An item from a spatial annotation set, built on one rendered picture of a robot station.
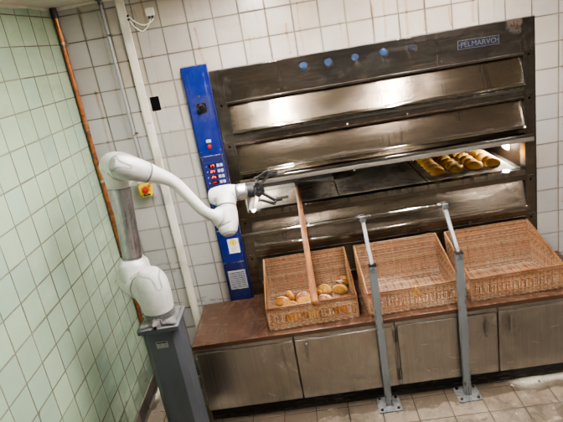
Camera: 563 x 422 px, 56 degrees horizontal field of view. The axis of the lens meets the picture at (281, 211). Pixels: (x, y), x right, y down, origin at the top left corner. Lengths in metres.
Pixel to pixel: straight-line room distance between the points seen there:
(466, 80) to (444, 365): 1.73
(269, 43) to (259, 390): 2.11
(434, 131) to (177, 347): 1.99
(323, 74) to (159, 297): 1.64
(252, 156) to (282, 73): 0.54
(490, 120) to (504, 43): 0.45
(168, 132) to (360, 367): 1.87
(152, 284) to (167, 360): 0.41
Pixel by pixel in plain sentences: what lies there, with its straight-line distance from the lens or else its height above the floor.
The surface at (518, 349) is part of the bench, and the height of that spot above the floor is 0.24.
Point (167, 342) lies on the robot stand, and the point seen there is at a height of 0.91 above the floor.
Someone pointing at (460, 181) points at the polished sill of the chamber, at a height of 1.17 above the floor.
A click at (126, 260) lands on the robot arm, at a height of 1.29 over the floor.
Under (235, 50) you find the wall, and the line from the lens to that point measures 3.28.
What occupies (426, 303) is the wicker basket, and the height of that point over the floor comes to 0.61.
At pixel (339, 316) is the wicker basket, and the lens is 3.22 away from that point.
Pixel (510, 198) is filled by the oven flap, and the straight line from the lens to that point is 3.72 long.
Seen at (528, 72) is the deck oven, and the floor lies 1.78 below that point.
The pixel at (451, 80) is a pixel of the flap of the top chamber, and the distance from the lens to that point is 3.44.
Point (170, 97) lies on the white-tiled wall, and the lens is 3.36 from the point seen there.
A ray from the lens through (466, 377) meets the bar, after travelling 3.48.
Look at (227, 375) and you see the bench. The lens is 3.38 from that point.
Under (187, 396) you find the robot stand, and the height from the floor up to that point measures 0.59.
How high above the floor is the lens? 2.24
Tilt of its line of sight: 18 degrees down
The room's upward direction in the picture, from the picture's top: 10 degrees counter-clockwise
